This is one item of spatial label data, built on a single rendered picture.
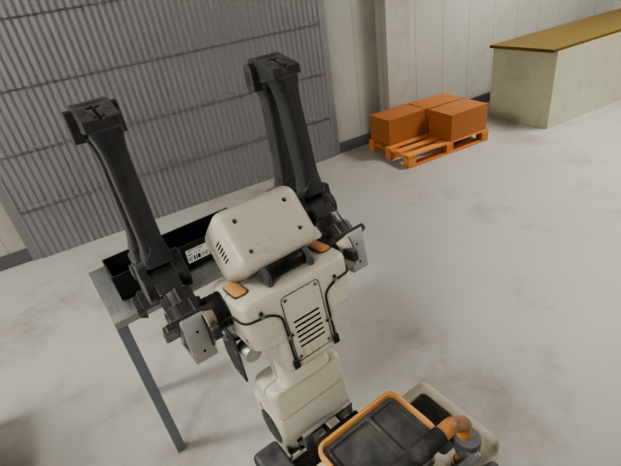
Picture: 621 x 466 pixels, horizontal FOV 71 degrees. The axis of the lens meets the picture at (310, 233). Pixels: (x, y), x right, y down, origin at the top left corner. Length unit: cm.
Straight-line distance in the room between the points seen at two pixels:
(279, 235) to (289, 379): 39
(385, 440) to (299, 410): 28
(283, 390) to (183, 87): 329
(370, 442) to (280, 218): 52
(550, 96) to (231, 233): 464
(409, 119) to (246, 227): 393
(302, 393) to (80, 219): 334
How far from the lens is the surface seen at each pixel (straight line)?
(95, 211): 425
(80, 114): 97
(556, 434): 226
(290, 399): 119
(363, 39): 491
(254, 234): 91
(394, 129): 463
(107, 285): 200
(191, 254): 187
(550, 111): 533
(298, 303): 96
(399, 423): 108
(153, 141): 413
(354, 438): 106
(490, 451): 119
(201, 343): 96
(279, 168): 123
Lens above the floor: 179
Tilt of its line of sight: 31 degrees down
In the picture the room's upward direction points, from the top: 9 degrees counter-clockwise
